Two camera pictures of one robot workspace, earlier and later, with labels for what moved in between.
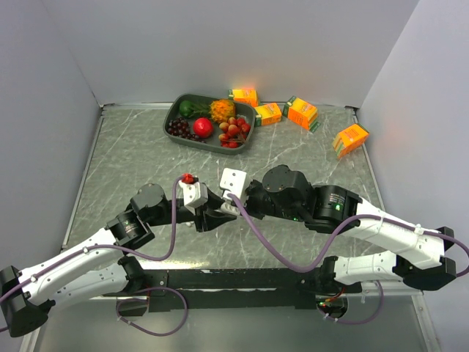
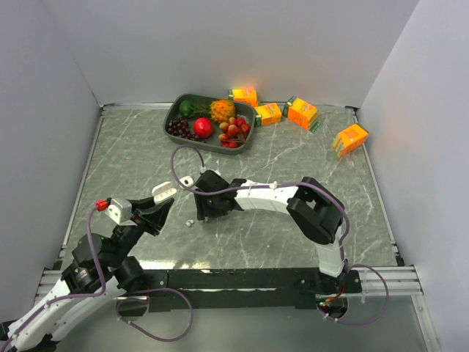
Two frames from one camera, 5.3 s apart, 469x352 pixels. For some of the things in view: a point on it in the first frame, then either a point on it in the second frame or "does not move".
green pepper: (185, 108) does not move
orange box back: (248, 95) does not move
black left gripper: (210, 220) → (149, 218)
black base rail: (236, 289) does not move
